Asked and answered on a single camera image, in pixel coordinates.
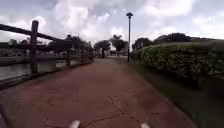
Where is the row of trees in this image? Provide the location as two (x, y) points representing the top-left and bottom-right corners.
(6, 32), (201, 59)

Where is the red paved path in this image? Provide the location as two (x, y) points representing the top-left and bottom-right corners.
(0, 57), (201, 128)

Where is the long green hedge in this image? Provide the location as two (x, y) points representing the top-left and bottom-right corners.
(130, 41), (224, 84)

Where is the robot's own part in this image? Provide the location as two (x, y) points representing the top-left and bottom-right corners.
(139, 122), (151, 128)
(68, 119), (82, 128)

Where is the dark wooden fence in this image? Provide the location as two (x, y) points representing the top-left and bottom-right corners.
(0, 19), (96, 84)

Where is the grass strip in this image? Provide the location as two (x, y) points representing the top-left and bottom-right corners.
(114, 57), (224, 128)

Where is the stone kerb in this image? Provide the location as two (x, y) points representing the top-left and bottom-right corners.
(0, 59), (94, 92)

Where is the water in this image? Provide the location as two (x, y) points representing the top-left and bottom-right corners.
(0, 58), (83, 82)

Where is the dark lamp post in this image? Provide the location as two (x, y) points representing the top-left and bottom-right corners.
(125, 11), (134, 63)

